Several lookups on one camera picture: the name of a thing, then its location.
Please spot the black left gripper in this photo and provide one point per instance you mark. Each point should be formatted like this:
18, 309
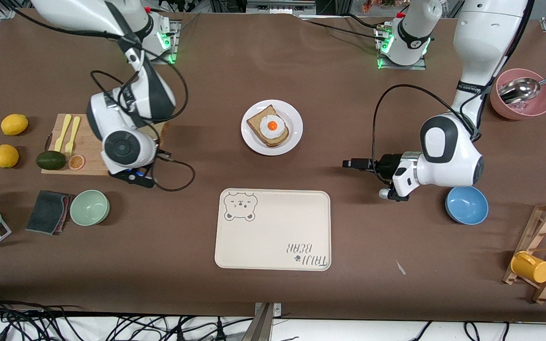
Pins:
387, 165

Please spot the fried egg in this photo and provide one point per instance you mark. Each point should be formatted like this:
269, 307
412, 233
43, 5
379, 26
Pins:
273, 126

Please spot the white round plate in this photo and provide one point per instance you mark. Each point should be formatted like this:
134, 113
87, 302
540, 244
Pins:
254, 144

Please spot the brown bread slice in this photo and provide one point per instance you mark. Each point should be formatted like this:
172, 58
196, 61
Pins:
255, 124

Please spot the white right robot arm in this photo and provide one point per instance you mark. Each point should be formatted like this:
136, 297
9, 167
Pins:
121, 147

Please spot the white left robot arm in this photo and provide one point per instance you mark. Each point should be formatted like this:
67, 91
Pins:
448, 151

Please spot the white tape scrap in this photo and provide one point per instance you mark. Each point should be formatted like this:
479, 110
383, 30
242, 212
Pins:
400, 267

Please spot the cream bear print tray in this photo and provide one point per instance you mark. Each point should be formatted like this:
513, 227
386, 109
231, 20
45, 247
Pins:
273, 237

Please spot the blue bowl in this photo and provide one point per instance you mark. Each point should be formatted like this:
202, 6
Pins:
467, 208

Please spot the grey metal box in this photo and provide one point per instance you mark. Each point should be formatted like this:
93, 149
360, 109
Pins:
280, 6

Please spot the metal scoop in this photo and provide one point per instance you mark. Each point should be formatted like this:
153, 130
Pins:
522, 90

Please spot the pink bowl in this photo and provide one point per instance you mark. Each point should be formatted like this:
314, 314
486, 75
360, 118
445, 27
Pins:
538, 108

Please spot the wooden mug rack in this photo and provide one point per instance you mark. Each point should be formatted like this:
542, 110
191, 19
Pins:
534, 238

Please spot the yellow mug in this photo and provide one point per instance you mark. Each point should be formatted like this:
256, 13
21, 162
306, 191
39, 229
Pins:
531, 267

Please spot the wooden cutting board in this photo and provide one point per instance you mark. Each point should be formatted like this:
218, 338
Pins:
88, 161

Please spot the light green bowl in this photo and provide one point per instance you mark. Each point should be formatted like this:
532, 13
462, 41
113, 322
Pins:
89, 208

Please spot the orange slice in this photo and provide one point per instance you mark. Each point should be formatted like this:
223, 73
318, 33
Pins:
76, 162

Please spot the yellow plastic fork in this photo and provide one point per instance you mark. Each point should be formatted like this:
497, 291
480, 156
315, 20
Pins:
73, 130

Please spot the yellow plastic knife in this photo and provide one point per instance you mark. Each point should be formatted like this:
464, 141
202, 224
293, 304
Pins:
63, 130

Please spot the green avocado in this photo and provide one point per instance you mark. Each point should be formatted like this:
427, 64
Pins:
50, 160

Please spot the grey folded cloth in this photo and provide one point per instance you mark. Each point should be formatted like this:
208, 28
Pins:
46, 212

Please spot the yellow lemon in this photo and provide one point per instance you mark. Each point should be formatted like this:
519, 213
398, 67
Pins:
14, 124

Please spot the round yellow orange fruit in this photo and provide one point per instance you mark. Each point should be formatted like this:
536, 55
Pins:
5, 156

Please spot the metal table bracket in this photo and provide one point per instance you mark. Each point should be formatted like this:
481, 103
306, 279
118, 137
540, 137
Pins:
266, 322

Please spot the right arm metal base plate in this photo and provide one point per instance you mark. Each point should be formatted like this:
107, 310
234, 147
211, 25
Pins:
175, 42

